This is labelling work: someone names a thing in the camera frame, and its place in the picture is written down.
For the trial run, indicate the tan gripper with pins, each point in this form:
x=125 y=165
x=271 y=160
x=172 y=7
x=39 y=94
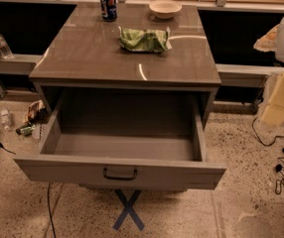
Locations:
x=268 y=42

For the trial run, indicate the grey top drawer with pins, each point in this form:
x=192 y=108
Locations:
x=157 y=133

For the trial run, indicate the grey drawer cabinet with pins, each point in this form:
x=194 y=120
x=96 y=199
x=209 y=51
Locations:
x=86 y=52

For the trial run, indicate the white ceramic bowl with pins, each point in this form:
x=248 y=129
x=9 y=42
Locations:
x=165 y=9

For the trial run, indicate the green chip bag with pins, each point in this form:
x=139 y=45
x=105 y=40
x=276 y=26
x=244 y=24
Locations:
x=144 y=41

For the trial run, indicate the blue soda can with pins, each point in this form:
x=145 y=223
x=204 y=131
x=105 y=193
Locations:
x=108 y=10

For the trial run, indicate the blue tape cross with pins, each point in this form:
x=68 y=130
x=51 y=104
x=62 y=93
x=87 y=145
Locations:
x=128 y=210

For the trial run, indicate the brown snack bag on floor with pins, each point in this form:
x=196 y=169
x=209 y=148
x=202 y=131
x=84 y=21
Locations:
x=37 y=112

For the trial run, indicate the green can on floor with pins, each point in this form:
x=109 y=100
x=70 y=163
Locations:
x=26 y=130

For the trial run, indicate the clear plastic water bottle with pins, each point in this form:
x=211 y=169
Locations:
x=5 y=51

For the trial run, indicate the small bottle on floor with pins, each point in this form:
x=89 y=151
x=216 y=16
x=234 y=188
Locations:
x=6 y=119

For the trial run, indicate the black top drawer handle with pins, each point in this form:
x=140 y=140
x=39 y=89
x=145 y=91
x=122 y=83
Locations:
x=119 y=176

